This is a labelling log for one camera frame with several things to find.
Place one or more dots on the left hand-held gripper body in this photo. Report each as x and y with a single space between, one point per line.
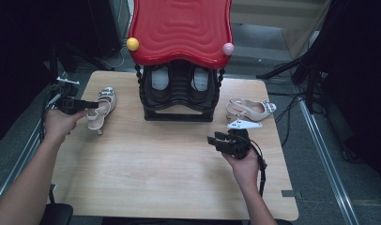
69 104

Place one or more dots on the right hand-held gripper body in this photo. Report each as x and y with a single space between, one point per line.
238 145

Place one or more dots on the beige slingback heel shoe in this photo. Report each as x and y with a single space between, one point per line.
101 115
254 114

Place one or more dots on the black leather shoe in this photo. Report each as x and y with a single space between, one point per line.
200 79
160 80

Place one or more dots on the red and black shoe rack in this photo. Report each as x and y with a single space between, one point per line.
179 31

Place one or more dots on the person's left hand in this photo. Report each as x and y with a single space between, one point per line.
58 125

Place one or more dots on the person's right hand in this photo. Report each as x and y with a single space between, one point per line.
246 170

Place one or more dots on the black curtain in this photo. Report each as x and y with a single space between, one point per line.
367 78
16 62

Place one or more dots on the grey tape strip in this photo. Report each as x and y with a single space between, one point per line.
290 193

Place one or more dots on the yellow ball knob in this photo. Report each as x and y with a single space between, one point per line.
132 44

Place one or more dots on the pink ball knob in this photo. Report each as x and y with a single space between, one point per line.
228 48

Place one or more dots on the black tripod stand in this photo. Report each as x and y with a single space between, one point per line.
311 90

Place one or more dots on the beige wooden cabinet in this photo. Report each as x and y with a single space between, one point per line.
260 7

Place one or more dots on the aluminium floor rail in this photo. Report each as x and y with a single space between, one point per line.
30 139
329 168

